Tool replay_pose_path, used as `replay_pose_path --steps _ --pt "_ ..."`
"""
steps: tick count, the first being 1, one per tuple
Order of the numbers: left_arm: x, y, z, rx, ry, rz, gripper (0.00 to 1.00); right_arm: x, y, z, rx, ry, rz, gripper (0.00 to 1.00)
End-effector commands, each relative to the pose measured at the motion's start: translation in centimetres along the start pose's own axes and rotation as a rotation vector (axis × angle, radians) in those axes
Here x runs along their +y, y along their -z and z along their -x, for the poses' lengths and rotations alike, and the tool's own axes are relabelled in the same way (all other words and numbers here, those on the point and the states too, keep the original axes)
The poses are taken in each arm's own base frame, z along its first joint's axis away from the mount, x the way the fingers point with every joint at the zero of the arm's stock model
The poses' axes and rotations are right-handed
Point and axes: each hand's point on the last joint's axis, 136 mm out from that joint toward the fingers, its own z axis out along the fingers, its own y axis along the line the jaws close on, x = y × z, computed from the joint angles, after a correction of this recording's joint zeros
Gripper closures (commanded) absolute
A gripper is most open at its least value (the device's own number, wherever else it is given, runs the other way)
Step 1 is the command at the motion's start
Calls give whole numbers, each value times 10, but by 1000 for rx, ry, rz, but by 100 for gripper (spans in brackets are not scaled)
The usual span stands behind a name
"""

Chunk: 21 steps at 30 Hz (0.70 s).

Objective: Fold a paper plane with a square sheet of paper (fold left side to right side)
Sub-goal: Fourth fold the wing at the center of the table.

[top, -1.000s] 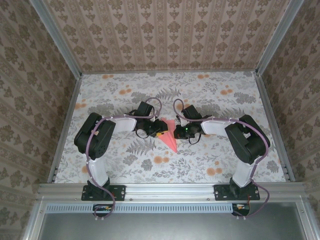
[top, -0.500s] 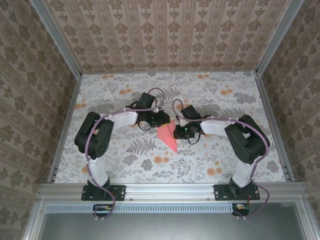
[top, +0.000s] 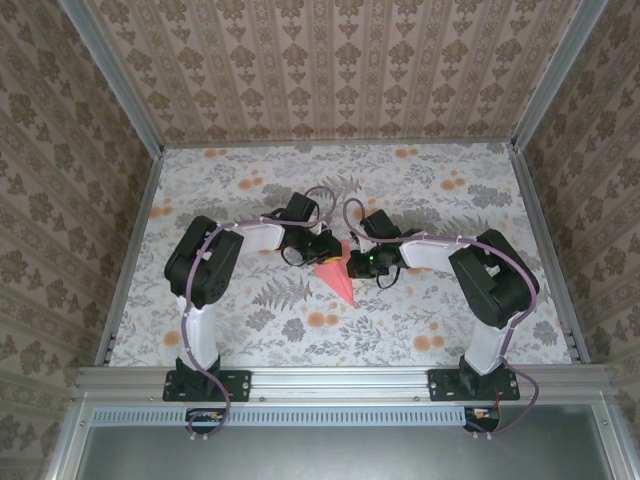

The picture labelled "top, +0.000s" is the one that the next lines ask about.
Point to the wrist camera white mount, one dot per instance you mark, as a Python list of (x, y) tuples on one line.
[(323, 229), (362, 246)]

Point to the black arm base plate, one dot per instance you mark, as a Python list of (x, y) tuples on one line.
[(442, 385), (240, 385)]

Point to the grey metal panel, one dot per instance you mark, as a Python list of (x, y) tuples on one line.
[(350, 455)]

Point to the wide aluminium frame rail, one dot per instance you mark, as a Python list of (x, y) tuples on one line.
[(340, 382)]

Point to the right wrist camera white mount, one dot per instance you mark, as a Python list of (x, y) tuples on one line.
[(362, 246)]

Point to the floral patterned table cover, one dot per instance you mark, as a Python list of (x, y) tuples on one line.
[(300, 170)]

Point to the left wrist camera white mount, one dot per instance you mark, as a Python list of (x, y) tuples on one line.
[(323, 229)]

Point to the pink cloth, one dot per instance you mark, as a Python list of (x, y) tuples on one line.
[(337, 280)]

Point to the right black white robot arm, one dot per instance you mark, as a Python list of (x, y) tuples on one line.
[(500, 285)]

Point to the thin aluminium frame rail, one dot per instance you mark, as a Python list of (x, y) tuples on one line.
[(340, 143)]

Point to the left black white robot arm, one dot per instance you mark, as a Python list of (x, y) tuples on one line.
[(200, 270)]

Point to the aluminium frame post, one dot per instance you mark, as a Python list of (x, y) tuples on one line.
[(555, 75), (116, 75)]

